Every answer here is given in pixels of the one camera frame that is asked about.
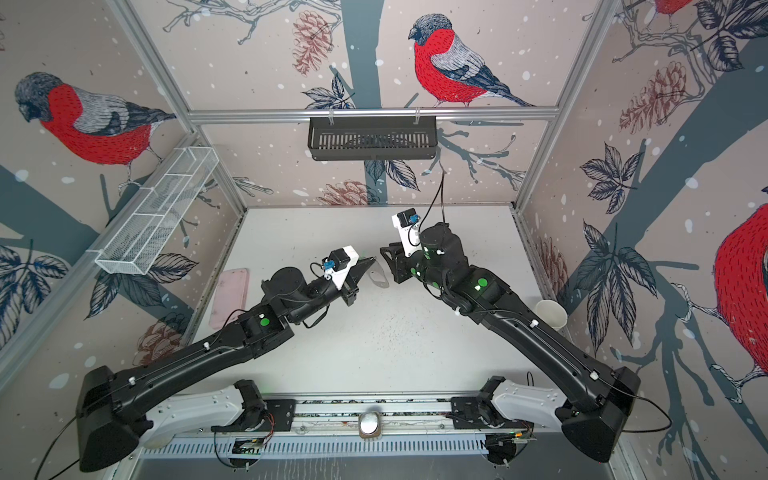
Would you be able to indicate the white wire mesh basket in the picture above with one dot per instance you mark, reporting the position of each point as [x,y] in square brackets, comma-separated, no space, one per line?
[140,239]

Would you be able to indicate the silver push button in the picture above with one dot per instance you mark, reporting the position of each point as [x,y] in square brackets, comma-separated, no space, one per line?
[370,425]

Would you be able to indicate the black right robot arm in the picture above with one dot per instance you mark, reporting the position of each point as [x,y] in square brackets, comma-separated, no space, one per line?
[590,402]

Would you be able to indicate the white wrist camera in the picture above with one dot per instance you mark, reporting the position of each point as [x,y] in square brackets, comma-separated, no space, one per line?
[337,265]
[407,224]

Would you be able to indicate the black hanging basket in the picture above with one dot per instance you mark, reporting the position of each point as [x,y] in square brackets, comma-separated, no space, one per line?
[373,138]

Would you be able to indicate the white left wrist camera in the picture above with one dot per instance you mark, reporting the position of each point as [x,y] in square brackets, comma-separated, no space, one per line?
[337,265]

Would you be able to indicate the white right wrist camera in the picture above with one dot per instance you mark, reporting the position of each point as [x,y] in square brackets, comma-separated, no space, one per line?
[407,224]

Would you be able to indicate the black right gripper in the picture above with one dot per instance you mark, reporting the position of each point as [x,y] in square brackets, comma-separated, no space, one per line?
[401,266]

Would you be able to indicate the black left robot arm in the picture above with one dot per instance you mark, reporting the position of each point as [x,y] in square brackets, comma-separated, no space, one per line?
[112,411]

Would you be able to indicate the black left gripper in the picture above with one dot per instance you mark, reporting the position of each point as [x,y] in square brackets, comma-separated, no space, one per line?
[349,286]

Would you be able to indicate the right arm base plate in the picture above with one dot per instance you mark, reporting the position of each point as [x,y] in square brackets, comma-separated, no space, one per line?
[470,413]

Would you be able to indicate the white mug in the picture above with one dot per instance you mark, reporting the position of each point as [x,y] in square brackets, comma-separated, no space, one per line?
[552,313]

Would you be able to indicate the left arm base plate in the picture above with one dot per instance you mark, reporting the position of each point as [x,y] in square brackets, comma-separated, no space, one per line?
[276,415]

